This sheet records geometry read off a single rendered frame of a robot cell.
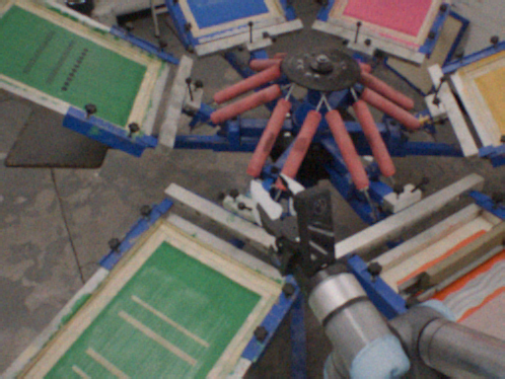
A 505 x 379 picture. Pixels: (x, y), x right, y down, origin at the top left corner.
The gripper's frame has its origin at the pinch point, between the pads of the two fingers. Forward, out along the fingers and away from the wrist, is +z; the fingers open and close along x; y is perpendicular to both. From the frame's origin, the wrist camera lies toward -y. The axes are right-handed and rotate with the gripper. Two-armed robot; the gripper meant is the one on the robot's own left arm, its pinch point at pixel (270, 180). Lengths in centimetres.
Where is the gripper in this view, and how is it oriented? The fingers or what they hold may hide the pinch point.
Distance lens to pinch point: 70.6
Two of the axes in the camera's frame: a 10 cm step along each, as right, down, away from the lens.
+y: -1.2, 6.9, 7.1
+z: -4.1, -6.9, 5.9
